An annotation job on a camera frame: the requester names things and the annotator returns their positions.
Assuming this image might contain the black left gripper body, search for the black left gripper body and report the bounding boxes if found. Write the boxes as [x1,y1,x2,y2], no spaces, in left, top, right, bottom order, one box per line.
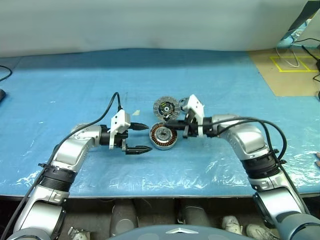
[114,129,131,153]

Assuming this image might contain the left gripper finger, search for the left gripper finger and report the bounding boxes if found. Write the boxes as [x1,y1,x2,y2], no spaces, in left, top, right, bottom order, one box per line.
[124,145,154,157]
[129,121,150,131]

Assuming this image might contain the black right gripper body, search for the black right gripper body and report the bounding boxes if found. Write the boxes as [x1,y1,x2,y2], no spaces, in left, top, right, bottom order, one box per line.
[182,112,201,139]

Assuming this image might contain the round motor rotor disc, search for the round motor rotor disc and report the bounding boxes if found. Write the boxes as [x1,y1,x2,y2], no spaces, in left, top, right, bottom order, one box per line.
[152,96,180,122]

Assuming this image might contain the small silver metal part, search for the small silver metal part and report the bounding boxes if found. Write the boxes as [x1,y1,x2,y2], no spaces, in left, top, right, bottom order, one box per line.
[177,97,191,112]

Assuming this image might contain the motor stator housing copper windings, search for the motor stator housing copper windings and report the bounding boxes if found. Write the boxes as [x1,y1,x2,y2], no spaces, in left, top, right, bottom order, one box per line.
[149,122,179,151]

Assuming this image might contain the grey robot leg cylinder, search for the grey robot leg cylinder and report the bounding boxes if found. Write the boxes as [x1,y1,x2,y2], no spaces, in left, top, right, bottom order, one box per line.
[109,204,140,237]
[181,204,211,227]

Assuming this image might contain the grey robot torso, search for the grey robot torso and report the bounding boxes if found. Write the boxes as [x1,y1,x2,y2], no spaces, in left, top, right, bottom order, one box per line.
[104,224,256,240]

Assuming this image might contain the brown cardboard sheet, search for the brown cardboard sheet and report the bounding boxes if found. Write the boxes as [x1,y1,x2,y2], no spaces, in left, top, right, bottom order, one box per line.
[246,48,320,97]

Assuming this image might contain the white laced sneaker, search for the white laced sneaker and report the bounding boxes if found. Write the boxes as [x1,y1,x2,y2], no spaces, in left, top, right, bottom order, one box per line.
[246,223,276,240]

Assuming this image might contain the grey leaning panel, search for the grey leaning panel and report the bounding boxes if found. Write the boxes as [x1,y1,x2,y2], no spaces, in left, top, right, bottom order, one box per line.
[276,0,320,48]

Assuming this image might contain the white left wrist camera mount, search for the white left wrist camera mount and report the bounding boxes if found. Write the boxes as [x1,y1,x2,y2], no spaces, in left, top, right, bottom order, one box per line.
[107,109,132,150]

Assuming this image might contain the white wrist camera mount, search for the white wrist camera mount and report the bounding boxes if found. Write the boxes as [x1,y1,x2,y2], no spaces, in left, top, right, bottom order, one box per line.
[107,109,132,150]
[183,94,206,137]

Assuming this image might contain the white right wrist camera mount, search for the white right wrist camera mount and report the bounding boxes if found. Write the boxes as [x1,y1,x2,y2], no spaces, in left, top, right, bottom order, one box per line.
[183,94,206,137]

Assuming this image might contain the white cable loop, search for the white cable loop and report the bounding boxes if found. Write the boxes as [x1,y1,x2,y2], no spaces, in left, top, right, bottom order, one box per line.
[276,46,300,69]

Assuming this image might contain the thin black cable loop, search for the thin black cable loop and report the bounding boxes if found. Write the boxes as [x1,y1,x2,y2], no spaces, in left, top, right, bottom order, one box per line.
[0,65,13,82]

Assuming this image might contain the black curled cable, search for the black curled cable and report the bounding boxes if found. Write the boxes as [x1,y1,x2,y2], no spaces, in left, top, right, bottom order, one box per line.
[312,71,320,100]

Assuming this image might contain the black power cable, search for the black power cable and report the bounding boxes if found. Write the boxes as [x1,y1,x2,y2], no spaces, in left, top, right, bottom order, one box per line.
[297,37,320,63]

